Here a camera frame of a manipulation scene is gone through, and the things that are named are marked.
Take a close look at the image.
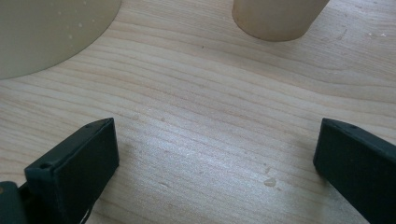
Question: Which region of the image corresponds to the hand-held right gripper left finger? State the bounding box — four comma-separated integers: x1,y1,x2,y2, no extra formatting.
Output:
23,117,120,224

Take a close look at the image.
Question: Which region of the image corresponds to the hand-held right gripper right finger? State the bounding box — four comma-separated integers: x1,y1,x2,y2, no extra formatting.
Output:
313,117,396,224

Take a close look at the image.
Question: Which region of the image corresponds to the beige strainer bucket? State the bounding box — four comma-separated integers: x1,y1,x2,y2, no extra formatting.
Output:
0,0,122,80

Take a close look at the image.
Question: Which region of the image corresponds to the brown paper cup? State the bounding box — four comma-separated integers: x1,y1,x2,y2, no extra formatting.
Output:
232,0,331,43

